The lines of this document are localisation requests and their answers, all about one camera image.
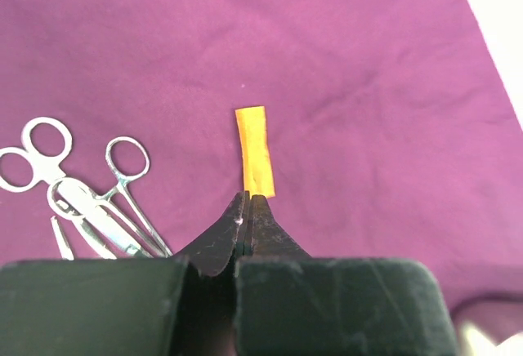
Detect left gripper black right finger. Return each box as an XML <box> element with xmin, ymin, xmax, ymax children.
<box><xmin>235</xmin><ymin>195</ymin><xmax>458</xmax><ymax>355</ymax></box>

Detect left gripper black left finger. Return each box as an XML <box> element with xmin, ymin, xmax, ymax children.
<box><xmin>1</xmin><ymin>193</ymin><xmax>250</xmax><ymax>355</ymax></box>

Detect scalpel with orange cover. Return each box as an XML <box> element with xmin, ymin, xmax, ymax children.
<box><xmin>235</xmin><ymin>106</ymin><xmax>275</xmax><ymax>198</ymax></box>

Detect surgical scissors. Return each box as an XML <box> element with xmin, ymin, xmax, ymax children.
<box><xmin>1</xmin><ymin>117</ymin><xmax>163</xmax><ymax>257</ymax></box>

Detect hemostat forceps upper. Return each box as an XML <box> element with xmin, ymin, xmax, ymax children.
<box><xmin>47</xmin><ymin>136</ymin><xmax>172</xmax><ymax>260</ymax></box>

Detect hemostat forceps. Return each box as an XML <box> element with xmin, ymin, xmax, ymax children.
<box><xmin>50</xmin><ymin>216</ymin><xmax>74</xmax><ymax>260</ymax></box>
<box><xmin>47</xmin><ymin>136</ymin><xmax>172</xmax><ymax>260</ymax></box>

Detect hemostat forceps lower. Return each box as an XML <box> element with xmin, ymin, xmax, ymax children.
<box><xmin>50</xmin><ymin>216</ymin><xmax>74</xmax><ymax>260</ymax></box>

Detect gauze pad top right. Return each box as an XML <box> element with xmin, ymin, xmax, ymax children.
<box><xmin>457</xmin><ymin>320</ymin><xmax>522</xmax><ymax>356</ymax></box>

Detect purple cloth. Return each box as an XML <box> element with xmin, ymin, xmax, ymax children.
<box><xmin>1</xmin><ymin>0</ymin><xmax>522</xmax><ymax>345</ymax></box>

